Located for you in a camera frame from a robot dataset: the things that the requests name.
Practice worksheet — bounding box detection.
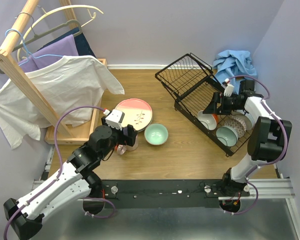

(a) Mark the purple shirt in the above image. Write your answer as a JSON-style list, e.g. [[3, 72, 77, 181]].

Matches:
[[18, 35, 79, 73]]

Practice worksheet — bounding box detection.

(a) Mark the white orange bowl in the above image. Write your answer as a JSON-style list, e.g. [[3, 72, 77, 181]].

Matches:
[[197, 110, 219, 131]]

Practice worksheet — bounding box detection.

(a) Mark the blue cloth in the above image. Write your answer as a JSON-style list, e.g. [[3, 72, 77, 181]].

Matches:
[[213, 50, 258, 83]]

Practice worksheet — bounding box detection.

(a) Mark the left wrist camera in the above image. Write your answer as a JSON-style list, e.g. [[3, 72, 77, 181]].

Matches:
[[103, 109, 125, 130]]

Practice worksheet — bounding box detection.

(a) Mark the blue white floral plate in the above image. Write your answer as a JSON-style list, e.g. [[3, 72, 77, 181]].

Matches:
[[135, 110, 153, 132]]

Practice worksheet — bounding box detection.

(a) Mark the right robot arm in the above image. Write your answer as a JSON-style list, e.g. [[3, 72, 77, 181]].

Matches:
[[160, 75, 292, 196]]

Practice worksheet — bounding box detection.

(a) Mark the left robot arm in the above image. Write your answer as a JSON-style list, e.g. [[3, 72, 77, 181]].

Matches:
[[3, 117, 138, 240]]

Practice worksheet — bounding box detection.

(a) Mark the pink white plate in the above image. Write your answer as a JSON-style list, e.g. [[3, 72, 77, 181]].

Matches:
[[115, 98, 153, 130]]

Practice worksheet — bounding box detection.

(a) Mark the navy garment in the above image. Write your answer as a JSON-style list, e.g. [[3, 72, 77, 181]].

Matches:
[[39, 27, 96, 57]]

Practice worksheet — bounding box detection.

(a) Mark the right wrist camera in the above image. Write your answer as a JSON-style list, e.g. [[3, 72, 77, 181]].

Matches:
[[223, 78, 235, 97]]

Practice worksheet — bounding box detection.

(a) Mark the cream hanger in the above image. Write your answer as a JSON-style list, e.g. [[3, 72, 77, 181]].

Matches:
[[15, 0, 104, 62]]

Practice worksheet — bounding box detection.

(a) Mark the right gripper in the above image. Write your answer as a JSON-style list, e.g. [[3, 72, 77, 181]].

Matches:
[[202, 91, 243, 116]]

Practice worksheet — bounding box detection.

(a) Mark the wooden clothes rack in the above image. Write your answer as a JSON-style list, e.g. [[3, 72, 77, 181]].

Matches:
[[0, 0, 108, 145]]

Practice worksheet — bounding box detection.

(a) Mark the green beige bowl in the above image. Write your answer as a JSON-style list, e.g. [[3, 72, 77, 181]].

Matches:
[[144, 123, 169, 146]]

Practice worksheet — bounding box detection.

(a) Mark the teal bowl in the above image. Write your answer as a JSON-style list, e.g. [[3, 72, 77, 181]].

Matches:
[[216, 126, 239, 147]]

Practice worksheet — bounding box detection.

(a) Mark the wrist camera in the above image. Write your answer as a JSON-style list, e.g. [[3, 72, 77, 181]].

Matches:
[[223, 78, 235, 97], [103, 109, 125, 130]]

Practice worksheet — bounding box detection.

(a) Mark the grey hanger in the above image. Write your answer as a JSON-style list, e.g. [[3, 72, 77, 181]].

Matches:
[[0, 19, 83, 75]]

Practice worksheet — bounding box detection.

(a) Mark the pink mug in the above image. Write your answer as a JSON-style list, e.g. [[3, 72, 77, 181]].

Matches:
[[115, 137, 139, 155]]

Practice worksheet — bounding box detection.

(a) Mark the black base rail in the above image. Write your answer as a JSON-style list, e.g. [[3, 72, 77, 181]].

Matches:
[[102, 179, 250, 209]]

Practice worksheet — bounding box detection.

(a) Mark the black wire dish rack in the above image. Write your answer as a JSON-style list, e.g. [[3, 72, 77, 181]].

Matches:
[[155, 53, 252, 157]]

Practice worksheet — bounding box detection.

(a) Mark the blue hanger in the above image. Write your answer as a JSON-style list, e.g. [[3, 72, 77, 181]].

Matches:
[[5, 28, 63, 66]]

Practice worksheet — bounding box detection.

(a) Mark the plain white bowl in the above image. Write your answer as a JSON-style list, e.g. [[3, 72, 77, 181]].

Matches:
[[235, 112, 255, 131]]

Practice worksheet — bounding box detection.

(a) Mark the white patterned bowl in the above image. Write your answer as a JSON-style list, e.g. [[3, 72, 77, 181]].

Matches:
[[224, 116, 247, 138]]

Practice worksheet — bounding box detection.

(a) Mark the white t-shirt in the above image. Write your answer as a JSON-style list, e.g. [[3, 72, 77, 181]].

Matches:
[[0, 55, 125, 149]]

